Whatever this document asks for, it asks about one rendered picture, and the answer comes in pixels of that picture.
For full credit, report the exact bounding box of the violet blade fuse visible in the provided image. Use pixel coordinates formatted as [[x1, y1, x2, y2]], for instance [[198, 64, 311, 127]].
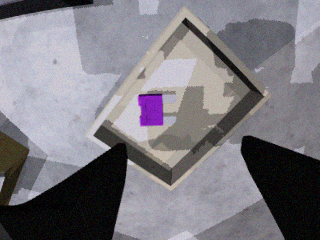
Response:
[[137, 93, 176, 127]]

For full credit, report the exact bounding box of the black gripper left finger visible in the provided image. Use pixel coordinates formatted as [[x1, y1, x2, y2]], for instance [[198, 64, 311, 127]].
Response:
[[0, 143, 127, 240]]

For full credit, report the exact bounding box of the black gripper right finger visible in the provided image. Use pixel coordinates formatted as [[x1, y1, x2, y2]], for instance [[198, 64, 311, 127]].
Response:
[[241, 136, 320, 240]]

